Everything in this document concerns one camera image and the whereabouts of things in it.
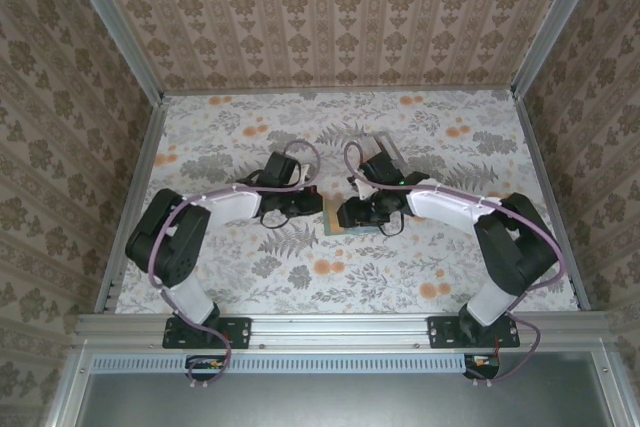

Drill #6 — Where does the floral tablecloth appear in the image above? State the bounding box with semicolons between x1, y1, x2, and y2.
115;89;581;316

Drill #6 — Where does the black connector board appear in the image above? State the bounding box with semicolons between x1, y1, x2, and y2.
185;354;227;382
463;354;501;379

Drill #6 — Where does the grey metal panel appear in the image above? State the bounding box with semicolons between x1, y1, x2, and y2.
74;371;624;427

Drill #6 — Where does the aluminium table end rail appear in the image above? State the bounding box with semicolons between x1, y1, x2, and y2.
162;85;516;97

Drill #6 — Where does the aluminium mounting rail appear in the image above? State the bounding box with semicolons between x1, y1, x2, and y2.
74;311;614;348

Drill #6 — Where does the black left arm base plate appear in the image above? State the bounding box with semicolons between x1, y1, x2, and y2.
162;315;252;351

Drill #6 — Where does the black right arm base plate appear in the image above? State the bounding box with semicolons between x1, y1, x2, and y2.
428;315;521;350

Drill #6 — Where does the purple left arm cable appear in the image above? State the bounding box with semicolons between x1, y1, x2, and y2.
149;140;321;391

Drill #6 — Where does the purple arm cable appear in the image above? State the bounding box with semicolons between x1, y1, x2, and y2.
149;140;321;391
343;140;569;388

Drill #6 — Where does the aluminium table side rail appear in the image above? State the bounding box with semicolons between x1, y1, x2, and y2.
93;96;169;316
513;94;592;312

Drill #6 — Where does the slotted grey cable duct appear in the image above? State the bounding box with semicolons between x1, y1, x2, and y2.
92;352;501;374

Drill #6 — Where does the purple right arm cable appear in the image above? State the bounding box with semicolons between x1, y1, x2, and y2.
343;140;569;388

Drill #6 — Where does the aluminium frame post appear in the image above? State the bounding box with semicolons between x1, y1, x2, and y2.
509;0;611;101
59;0;166;104

